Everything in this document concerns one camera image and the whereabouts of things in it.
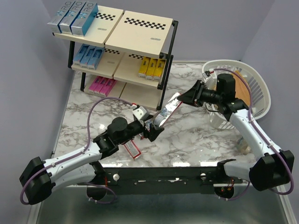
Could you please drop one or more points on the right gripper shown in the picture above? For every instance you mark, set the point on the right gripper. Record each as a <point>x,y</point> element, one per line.
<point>188,97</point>

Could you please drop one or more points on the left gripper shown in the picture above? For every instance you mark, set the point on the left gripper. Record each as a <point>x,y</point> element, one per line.
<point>154,132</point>

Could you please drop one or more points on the red R&O toothpaste box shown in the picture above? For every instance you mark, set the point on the red R&O toothpaste box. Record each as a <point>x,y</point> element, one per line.
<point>171,106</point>

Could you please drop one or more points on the yellow toothpaste box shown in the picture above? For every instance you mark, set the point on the yellow toothpaste box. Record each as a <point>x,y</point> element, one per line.
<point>151,68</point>
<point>144,67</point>
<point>159,69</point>

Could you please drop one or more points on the pink toothpaste box back side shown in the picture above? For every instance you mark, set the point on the pink toothpaste box back side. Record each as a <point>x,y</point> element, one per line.
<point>107,87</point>

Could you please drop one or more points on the pink toothpaste box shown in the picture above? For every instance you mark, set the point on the pink toothpaste box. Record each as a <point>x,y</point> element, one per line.
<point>95,84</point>
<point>107,87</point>
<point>100,85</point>

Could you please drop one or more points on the light blue toothpaste box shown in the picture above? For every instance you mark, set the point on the light blue toothpaste box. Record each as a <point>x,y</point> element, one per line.
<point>80,54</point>
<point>95,58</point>
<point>85,59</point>

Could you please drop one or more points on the blue metallic toothpaste box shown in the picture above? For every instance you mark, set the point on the blue metallic toothpaste box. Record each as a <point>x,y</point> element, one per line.
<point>85,18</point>

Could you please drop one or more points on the silver blue R&O box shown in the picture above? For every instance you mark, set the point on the silver blue R&O box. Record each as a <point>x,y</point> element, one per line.
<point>70,17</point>

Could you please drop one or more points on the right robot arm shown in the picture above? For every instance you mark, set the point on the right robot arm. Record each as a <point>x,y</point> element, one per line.
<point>273,166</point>

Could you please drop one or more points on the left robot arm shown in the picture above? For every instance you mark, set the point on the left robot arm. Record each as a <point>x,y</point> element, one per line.
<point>41,177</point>

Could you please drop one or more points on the beige three-tier shelf rack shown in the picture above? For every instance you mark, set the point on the beige three-tier shelf rack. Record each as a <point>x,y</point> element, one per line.
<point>127,37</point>

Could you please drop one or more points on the silver red R&O box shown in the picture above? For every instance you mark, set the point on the silver red R&O box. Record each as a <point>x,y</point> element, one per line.
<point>146,132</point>

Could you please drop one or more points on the red toothpaste box barcode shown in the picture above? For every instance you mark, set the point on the red toothpaste box barcode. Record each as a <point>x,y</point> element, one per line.
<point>132,149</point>

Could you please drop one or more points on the woven wicker fan tray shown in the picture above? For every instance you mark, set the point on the woven wicker fan tray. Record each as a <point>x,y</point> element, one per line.
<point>241,91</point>

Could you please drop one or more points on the white plastic dish basket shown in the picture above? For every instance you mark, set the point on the white plastic dish basket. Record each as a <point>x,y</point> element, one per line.
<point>259,90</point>

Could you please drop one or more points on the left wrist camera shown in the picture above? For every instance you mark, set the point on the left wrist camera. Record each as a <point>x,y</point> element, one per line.
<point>139,112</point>

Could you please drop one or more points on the black mounting rail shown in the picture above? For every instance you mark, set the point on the black mounting rail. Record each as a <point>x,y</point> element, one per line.
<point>160,181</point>

